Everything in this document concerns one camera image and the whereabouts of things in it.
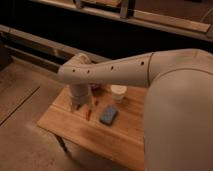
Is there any blue sponge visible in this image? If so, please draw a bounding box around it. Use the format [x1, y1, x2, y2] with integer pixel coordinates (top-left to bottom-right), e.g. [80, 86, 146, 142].
[99, 106, 118, 125]

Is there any wooden table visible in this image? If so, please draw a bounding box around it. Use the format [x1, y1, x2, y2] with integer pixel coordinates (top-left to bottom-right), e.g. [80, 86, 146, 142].
[37, 86, 147, 171]

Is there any metal table leg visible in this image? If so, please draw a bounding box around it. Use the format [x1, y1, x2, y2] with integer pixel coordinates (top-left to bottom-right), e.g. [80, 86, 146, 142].
[55, 135, 68, 152]

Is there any dark red ceramic bowl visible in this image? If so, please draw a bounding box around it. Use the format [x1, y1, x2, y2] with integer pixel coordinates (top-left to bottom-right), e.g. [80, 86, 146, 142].
[90, 84, 105, 97]

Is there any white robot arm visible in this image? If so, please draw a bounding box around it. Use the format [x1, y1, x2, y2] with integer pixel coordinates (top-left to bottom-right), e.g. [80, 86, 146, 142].
[58, 49, 213, 171]

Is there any white cup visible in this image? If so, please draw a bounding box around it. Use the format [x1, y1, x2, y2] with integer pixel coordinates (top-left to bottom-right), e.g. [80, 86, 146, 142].
[110, 85, 127, 101]

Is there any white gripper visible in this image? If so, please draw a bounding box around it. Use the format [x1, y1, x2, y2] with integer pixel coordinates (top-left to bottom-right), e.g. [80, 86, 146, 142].
[69, 84, 93, 112]

